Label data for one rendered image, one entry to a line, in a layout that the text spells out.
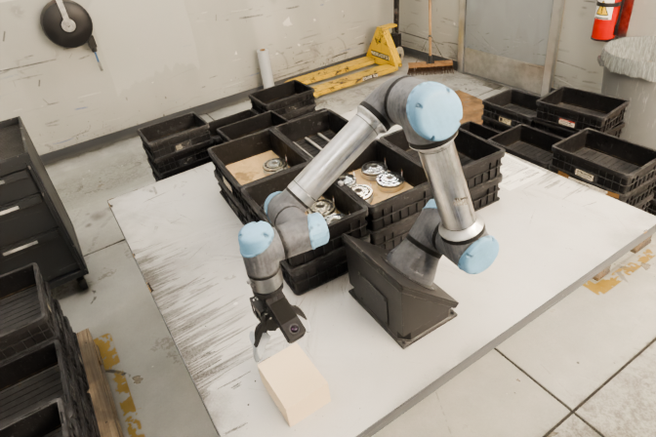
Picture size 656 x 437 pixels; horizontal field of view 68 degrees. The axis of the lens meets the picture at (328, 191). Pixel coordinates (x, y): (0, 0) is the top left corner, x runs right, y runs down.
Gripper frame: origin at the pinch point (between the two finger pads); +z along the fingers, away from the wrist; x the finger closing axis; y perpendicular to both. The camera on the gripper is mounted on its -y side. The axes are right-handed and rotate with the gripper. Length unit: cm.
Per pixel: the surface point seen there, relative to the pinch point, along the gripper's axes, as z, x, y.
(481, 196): 11, -97, 25
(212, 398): 17.2, 19.0, 12.1
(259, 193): -2, -26, 67
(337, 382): 17.3, -10.3, -4.3
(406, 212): 3, -62, 27
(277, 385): 9.8, 4.5, -0.8
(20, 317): 38, 68, 112
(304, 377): 9.8, -2.2, -2.7
